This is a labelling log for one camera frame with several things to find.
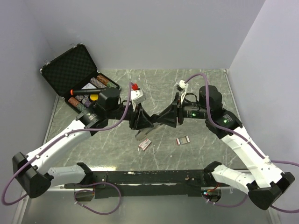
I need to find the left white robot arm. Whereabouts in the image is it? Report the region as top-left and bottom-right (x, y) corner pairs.
(13, 87), (156, 198)

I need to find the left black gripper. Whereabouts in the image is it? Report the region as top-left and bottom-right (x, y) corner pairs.
(107, 99), (154, 130)

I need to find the black poker chip case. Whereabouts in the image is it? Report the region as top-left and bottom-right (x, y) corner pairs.
(39, 43), (121, 113)

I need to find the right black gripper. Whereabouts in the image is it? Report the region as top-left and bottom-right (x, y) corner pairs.
(157, 92), (210, 128)

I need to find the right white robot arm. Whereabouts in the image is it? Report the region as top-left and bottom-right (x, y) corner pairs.
(158, 82), (295, 210)

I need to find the black orange marker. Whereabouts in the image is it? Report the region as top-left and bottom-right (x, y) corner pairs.
(70, 88), (105, 96)

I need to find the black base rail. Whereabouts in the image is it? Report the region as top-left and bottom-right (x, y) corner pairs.
(64, 169), (232, 199)

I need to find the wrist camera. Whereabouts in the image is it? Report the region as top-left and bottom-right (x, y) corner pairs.
(130, 83), (146, 105)
(175, 80), (189, 92)

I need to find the striped staple strip pack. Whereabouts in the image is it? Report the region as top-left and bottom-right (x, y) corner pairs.
(176, 136), (190, 145)

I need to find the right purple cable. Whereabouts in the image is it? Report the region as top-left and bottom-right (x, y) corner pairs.
(185, 73), (299, 213)

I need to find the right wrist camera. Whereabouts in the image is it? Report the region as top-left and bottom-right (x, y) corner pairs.
(175, 80), (189, 92)

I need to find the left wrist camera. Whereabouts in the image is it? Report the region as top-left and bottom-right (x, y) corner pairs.
(130, 83), (146, 105)

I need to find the yellow poker chip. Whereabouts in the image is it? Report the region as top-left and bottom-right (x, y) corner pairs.
(90, 94), (99, 101)

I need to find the grey and black stapler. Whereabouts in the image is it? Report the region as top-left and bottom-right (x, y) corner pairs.
(135, 123), (163, 140)

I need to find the red white staple box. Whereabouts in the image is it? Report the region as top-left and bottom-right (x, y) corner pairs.
(138, 139), (152, 151)

